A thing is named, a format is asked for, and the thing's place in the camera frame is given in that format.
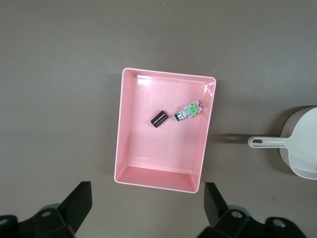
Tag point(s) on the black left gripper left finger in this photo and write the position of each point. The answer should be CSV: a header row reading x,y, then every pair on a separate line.
x,y
74,210

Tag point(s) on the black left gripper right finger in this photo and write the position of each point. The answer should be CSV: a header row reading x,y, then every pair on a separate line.
x,y
218,213

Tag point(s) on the white push button switch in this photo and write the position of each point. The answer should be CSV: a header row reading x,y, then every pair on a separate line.
x,y
189,111

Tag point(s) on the beige plastic dustpan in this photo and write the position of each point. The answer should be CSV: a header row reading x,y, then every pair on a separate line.
x,y
304,143

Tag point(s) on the dark red cylindrical capacitor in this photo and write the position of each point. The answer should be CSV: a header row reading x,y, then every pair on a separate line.
x,y
159,119

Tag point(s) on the pink plastic bin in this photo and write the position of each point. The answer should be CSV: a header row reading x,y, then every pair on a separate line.
x,y
161,153

